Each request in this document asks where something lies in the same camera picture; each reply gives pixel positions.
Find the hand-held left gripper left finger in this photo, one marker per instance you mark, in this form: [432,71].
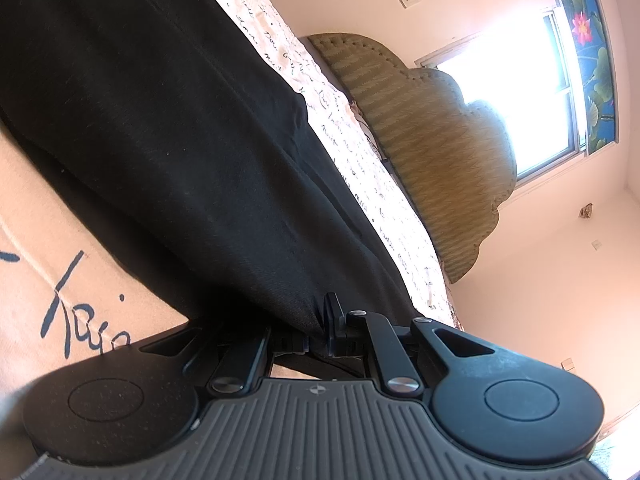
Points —
[246,355]

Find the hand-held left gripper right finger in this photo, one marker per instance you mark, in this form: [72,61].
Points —
[387,355]

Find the black pants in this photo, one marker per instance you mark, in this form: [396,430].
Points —
[150,110]

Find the olive padded headboard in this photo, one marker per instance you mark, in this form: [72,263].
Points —
[425,135]

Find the script printed cream blanket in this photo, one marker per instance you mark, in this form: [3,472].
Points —
[340,135]

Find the bedroom window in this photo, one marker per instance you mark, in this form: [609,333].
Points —
[500,60]

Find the floral blue window blind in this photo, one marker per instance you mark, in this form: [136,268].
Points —
[592,60]

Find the beige wall plate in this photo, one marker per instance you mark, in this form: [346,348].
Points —
[567,363]

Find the small wall hook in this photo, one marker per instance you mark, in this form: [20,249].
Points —
[585,209]

